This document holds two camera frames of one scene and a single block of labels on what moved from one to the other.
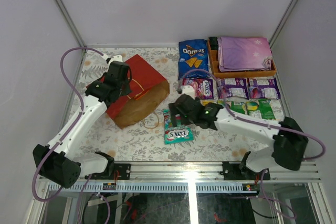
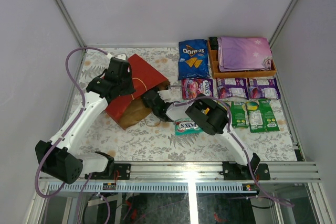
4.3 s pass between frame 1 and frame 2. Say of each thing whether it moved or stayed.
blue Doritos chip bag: stayed
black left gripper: stayed
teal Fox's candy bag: moved
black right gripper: moved
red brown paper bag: stayed
